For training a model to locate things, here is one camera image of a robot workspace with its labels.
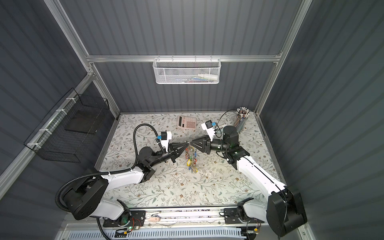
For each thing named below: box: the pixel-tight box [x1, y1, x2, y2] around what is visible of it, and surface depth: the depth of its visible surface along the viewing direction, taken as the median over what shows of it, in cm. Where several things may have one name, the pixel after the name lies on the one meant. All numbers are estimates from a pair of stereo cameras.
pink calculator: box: [177, 115, 197, 130], surface depth 114 cm
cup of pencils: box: [233, 106, 251, 133], surface depth 101 cm
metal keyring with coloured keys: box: [185, 142, 198, 173], surface depth 75 cm
